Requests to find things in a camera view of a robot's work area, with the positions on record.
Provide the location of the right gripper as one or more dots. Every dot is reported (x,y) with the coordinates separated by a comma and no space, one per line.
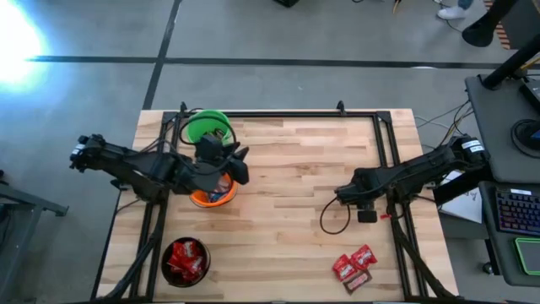
(365,188)

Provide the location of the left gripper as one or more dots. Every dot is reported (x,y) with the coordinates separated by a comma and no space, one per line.
(206,177)

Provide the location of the white blue Hershey's bar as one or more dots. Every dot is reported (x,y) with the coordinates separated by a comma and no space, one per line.
(224,184)
(219,196)

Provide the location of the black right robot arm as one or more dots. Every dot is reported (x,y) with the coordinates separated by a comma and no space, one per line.
(430,166)

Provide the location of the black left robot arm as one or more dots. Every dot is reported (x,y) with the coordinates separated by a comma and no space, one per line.
(126,164)

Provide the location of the orange jack-o-lantern bucket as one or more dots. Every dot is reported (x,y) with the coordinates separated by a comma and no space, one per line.
(206,200)

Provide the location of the green plastic bucket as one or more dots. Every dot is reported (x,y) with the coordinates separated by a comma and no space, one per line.
(202,124)

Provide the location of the brown PayDay bar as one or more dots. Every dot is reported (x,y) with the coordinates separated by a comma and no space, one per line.
(357,281)

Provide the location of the black desk support beam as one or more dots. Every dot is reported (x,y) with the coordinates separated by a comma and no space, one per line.
(460,188)

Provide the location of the white paper sheet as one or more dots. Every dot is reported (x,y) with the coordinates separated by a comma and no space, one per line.
(464,207)

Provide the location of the small black clamp device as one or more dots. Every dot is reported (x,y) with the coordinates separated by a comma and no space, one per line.
(117,184)

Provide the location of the black plastic bucket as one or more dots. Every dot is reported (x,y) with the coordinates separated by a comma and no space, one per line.
(169,274)

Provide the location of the dark grey desk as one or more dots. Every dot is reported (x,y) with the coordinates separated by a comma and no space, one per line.
(502,253)

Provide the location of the black keyboard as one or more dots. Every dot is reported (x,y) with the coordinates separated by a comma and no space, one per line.
(519,211)

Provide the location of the round black device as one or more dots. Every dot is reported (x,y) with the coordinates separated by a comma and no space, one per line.
(527,135)

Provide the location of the black stand leg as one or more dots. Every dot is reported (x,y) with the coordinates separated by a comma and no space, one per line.
(481,34)
(510,63)

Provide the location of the grey metal cart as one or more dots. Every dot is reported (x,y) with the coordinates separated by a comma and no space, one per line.
(25,202)

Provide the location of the striped floor mat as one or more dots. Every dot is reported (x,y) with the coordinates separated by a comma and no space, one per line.
(529,19)

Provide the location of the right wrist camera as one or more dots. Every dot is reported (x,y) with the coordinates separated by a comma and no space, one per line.
(367,216)

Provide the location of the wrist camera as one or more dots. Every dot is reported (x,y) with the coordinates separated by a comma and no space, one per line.
(209,148)
(367,216)

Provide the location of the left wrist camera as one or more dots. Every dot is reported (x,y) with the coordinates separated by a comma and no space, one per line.
(209,148)

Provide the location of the black aluminium table frame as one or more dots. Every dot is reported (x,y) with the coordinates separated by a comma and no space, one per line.
(295,113)

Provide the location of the black rail clamp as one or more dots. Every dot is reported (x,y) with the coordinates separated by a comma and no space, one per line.
(183,109)
(341,109)

